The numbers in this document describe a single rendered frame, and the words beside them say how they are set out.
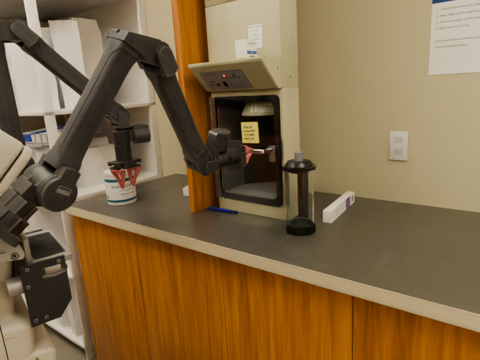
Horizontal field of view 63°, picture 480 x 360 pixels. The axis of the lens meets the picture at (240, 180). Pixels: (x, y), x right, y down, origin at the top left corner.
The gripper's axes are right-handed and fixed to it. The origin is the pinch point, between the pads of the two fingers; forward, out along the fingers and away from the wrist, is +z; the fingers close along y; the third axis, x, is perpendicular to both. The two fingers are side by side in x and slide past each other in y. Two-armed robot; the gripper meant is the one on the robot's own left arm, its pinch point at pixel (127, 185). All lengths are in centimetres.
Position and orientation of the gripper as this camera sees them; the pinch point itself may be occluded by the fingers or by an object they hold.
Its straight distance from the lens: 146.3
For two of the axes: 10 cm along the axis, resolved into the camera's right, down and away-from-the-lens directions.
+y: 6.1, -2.2, 7.6
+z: 0.6, 9.7, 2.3
